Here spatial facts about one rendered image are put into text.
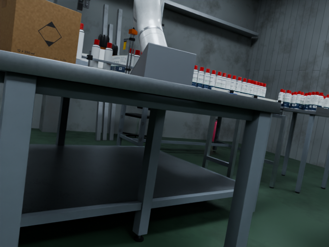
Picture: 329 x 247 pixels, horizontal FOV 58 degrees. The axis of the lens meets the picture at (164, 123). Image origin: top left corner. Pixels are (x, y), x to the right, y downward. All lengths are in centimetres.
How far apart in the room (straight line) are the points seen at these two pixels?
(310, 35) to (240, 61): 156
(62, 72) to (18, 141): 18
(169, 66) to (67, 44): 52
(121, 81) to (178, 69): 54
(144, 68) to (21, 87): 59
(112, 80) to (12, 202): 36
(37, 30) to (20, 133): 77
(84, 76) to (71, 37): 80
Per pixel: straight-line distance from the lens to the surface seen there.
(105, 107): 463
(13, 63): 69
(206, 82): 258
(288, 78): 644
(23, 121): 72
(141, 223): 166
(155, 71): 120
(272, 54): 681
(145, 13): 146
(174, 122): 600
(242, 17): 712
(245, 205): 116
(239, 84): 291
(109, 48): 203
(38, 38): 143
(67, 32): 150
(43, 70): 70
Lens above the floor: 79
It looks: 5 degrees down
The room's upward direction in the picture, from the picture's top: 9 degrees clockwise
